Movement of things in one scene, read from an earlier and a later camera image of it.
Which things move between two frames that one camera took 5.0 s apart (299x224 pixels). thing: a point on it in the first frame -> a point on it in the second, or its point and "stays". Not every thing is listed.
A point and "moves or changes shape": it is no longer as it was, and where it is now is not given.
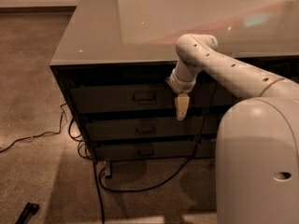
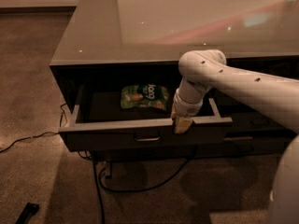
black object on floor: x=26 y=213 stays
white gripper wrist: x=181 y=85 -> x=186 y=107
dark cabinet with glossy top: x=118 y=52 stays
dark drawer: x=140 y=99 moves or changes shape
